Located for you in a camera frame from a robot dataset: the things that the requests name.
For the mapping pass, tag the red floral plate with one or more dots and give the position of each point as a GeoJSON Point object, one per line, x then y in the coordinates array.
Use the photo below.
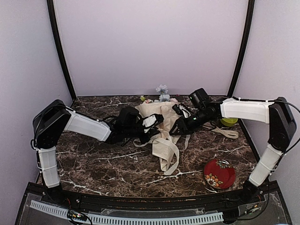
{"type": "Point", "coordinates": [219, 174]}

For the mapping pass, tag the black front table rail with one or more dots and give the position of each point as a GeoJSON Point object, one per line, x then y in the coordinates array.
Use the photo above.
{"type": "Point", "coordinates": [223, 201]}

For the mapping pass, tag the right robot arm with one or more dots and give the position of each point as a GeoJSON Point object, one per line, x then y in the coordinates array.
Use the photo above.
{"type": "Point", "coordinates": [276, 115]}

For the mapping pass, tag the black frame post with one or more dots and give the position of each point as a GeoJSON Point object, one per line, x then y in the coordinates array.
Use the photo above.
{"type": "Point", "coordinates": [59, 49]}
{"type": "Point", "coordinates": [243, 47]}

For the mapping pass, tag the white slotted cable duct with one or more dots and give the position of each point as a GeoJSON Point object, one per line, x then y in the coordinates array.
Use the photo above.
{"type": "Point", "coordinates": [114, 217]}

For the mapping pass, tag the blue fake flower stem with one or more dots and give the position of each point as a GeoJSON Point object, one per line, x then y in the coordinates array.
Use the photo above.
{"type": "Point", "coordinates": [162, 90]}

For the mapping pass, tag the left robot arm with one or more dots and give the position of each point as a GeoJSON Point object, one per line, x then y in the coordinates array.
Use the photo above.
{"type": "Point", "coordinates": [57, 120]}

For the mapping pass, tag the white printed ribbon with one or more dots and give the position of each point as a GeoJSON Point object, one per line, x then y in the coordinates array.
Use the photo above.
{"type": "Point", "coordinates": [166, 149]}

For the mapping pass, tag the pink fake rose stem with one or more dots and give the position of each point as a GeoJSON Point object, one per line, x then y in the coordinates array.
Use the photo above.
{"type": "Point", "coordinates": [173, 100]}

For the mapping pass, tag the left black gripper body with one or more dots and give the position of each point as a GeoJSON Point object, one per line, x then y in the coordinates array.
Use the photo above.
{"type": "Point", "coordinates": [130, 132]}

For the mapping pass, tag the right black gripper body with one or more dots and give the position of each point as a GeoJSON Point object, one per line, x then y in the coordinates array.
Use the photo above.
{"type": "Point", "coordinates": [201, 119]}

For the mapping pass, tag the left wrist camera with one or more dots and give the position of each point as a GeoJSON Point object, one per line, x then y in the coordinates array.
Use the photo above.
{"type": "Point", "coordinates": [152, 121]}

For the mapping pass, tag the right black frame post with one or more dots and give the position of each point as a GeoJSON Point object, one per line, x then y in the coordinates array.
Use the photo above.
{"type": "Point", "coordinates": [243, 47]}

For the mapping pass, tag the beige wrapping paper sheet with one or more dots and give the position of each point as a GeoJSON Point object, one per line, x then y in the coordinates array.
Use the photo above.
{"type": "Point", "coordinates": [163, 108]}

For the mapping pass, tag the yellow-green cup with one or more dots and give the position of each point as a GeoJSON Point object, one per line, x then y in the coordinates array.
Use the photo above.
{"type": "Point", "coordinates": [228, 122]}

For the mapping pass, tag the left black frame post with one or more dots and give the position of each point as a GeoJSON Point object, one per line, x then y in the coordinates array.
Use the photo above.
{"type": "Point", "coordinates": [59, 49]}

